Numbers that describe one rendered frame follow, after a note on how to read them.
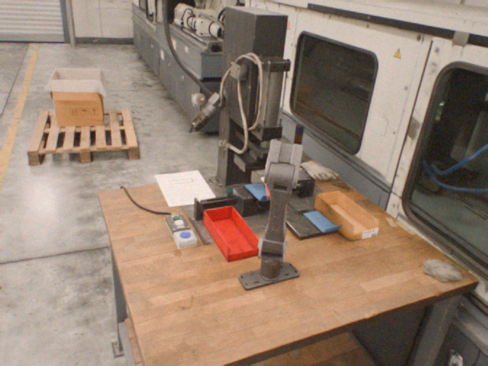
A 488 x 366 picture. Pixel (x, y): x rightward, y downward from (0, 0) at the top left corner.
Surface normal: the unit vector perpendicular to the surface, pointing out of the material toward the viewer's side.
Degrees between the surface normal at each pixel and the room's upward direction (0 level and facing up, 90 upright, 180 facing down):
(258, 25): 90
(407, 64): 90
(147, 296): 0
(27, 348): 0
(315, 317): 0
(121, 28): 90
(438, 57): 90
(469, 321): 33
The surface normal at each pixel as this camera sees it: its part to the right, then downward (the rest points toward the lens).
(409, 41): -0.93, 0.10
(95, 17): 0.36, 0.44
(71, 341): 0.07, -0.89
